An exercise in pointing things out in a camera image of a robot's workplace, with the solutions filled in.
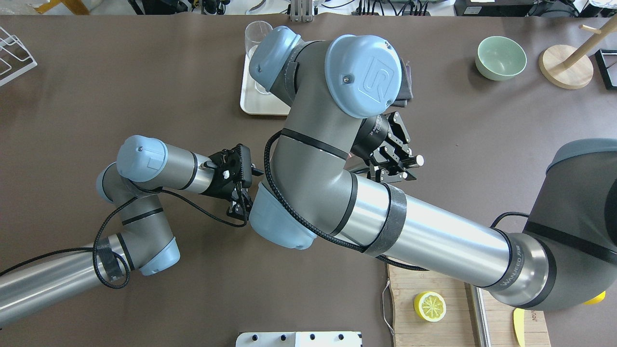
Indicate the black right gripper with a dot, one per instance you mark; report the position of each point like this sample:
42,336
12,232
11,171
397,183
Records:
370,136

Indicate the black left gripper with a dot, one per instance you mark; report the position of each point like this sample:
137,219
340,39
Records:
238,208

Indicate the steel ice scoop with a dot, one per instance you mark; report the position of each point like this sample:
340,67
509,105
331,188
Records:
416,161

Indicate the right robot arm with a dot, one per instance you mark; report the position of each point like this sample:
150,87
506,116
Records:
565,255

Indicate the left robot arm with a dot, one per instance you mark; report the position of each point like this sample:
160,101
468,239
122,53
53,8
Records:
145,167

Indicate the wooden cup stand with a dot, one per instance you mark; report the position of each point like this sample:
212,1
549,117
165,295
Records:
570,67

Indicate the grey folded cloth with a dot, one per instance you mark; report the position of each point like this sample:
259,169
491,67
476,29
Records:
405,94

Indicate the cream serving tray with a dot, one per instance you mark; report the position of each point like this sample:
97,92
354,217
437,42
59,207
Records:
255,103

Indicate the green bowl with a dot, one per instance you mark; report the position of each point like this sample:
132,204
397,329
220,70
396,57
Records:
500,58

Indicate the half lemon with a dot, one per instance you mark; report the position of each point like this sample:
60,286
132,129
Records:
430,306

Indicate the clear wine glass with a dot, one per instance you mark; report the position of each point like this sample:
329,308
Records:
255,32

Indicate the bamboo cutting board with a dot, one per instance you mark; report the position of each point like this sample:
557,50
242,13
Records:
457,328

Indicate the steel muddler black tip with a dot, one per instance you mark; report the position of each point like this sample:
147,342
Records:
478,316

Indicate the yellow plastic knife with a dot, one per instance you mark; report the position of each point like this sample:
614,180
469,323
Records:
518,319

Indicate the lower yellow lemon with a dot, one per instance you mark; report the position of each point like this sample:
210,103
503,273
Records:
597,299

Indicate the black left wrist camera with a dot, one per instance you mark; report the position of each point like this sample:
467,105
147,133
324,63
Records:
245,176

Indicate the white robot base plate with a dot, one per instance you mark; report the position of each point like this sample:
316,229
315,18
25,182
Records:
300,339

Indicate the aluminium camera mount post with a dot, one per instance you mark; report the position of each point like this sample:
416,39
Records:
301,11

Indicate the black frame object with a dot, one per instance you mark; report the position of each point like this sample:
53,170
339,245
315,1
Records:
606,62

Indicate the white wire rack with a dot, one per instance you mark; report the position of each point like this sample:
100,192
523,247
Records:
15,58

